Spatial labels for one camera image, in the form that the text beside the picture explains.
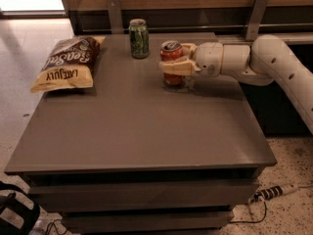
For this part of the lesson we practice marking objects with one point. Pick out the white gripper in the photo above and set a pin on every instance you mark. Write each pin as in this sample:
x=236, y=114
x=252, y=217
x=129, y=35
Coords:
x=208, y=60

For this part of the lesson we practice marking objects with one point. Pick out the red coke can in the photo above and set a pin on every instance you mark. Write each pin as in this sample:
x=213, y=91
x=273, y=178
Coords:
x=171, y=50

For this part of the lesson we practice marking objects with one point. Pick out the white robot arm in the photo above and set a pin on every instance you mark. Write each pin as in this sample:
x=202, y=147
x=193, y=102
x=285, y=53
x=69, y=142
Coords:
x=266, y=60

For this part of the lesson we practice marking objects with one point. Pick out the green soda can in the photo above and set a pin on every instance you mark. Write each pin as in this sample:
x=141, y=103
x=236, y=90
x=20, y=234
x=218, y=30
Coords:
x=139, y=38

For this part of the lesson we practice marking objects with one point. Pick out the wooden counter panel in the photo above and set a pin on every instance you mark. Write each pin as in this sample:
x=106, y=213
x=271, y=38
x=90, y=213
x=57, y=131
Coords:
x=223, y=16

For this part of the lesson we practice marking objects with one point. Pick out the grey drawer cabinet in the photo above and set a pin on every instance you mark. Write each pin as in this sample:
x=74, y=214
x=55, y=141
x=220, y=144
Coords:
x=129, y=157

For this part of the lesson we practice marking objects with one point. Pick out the brown yellow chip bag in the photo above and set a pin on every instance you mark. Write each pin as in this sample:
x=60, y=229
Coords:
x=70, y=64

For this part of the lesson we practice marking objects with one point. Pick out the white power strip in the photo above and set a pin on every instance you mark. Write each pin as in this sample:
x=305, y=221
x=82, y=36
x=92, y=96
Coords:
x=272, y=192

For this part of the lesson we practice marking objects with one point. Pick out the left metal bracket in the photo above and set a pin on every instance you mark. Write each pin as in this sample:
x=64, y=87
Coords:
x=115, y=16

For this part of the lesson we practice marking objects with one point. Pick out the metal bracket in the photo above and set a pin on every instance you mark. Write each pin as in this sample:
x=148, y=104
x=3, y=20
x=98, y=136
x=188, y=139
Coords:
x=257, y=12
x=115, y=16

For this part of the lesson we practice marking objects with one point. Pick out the right metal bracket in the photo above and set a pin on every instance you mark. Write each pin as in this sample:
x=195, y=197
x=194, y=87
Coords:
x=257, y=12

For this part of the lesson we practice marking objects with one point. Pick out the black bag with straps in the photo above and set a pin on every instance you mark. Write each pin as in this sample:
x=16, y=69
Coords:
x=29, y=216

